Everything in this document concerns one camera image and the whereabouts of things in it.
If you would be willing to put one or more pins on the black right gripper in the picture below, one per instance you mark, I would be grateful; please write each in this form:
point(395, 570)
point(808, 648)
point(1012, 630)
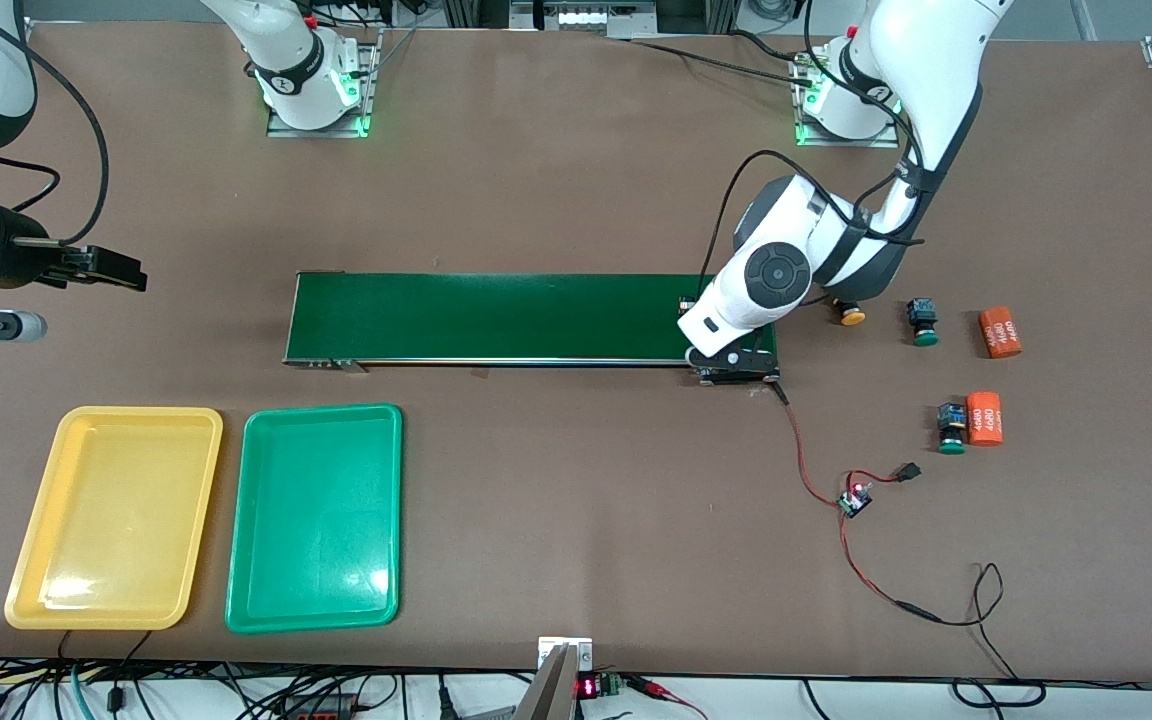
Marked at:
point(24, 261)

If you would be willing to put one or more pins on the green mushroom push button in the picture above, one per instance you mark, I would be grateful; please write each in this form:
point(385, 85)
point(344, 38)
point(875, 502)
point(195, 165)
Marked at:
point(922, 315)
point(952, 420)

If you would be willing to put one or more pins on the orange cylinder marked 4680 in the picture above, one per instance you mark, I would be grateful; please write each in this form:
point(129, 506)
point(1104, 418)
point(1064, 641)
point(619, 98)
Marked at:
point(984, 418)
point(1000, 333)

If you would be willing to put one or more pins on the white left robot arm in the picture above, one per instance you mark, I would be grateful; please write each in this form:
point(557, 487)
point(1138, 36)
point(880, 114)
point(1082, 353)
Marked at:
point(936, 60)

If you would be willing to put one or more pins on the yellow plastic tray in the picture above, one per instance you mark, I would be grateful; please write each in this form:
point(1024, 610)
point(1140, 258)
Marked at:
point(116, 520)

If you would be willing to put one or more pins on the green plastic tray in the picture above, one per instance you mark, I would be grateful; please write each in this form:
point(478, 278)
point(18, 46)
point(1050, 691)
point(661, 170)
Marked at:
point(316, 520)

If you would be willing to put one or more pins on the green conveyor belt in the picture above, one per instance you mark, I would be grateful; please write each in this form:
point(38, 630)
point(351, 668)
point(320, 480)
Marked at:
point(536, 315)

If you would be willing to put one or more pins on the black box with red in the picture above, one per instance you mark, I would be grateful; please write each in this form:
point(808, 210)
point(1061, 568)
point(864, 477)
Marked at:
point(321, 706)

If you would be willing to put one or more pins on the white power strip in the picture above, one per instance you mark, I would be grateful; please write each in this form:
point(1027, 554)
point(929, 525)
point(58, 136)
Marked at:
point(586, 18)

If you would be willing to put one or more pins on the red digit display module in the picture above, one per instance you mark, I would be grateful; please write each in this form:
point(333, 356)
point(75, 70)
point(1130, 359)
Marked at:
point(588, 687)

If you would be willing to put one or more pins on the red clip lead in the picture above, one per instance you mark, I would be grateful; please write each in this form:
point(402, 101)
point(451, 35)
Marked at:
point(661, 690)

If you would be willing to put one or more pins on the small motor controller board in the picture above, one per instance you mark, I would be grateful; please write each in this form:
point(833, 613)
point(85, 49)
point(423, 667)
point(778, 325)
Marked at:
point(853, 503)

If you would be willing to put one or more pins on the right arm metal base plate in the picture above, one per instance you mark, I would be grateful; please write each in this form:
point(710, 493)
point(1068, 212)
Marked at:
point(372, 80)

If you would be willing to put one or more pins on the white mount bracket plate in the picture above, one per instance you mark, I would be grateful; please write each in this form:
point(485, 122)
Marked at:
point(584, 652)

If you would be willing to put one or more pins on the grey camera mount pole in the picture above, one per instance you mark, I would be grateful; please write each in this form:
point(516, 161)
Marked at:
point(551, 690)

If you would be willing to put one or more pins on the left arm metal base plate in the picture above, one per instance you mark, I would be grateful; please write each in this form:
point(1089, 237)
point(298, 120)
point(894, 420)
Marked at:
point(816, 140)

